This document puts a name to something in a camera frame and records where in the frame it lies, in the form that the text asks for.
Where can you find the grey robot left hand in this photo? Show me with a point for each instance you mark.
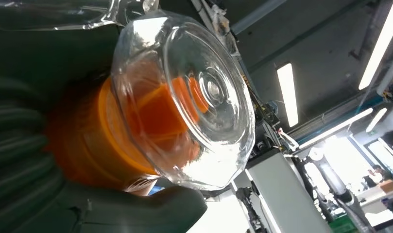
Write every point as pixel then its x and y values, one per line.
pixel 119 212

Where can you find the ceiling light panel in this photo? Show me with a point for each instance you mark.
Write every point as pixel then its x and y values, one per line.
pixel 376 119
pixel 288 95
pixel 381 45
pixel 336 128

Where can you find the silver humanoid robot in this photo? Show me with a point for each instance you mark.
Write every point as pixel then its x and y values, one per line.
pixel 336 183

